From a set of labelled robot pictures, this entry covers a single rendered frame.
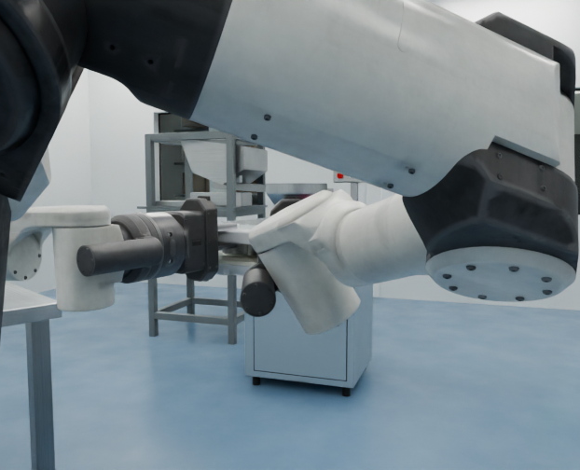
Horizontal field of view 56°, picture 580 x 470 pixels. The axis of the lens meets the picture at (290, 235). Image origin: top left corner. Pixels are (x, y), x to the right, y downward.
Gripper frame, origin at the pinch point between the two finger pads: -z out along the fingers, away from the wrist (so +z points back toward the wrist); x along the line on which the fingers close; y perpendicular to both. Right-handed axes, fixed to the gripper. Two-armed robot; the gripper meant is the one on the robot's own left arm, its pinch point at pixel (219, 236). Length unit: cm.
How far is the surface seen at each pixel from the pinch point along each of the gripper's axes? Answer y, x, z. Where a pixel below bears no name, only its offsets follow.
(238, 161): -201, -20, -227
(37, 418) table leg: -56, 44, 1
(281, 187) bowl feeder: -128, -3, -182
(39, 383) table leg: -56, 36, 0
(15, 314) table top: -55, 19, 5
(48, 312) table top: -54, 20, -1
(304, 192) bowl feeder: -117, 0, -188
